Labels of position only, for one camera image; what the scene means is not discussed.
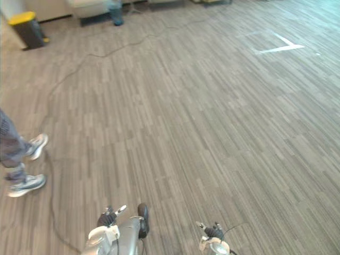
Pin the blue water bottle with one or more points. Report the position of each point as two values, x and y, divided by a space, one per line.
117 14

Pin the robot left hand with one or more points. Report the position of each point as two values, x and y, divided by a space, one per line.
107 218

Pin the white tripod stand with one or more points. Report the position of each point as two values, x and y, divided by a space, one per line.
132 9

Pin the white sofa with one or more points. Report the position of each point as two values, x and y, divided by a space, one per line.
89 8

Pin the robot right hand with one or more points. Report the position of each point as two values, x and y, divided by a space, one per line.
213 231

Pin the person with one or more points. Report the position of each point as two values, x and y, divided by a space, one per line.
18 154

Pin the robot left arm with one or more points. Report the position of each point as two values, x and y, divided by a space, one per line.
102 240

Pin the black bin with yellow lid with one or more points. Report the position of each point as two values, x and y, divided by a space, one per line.
27 30

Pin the white floor tape mark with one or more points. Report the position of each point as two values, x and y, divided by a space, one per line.
279 43

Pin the robot dark foot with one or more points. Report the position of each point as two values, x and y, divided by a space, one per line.
143 220

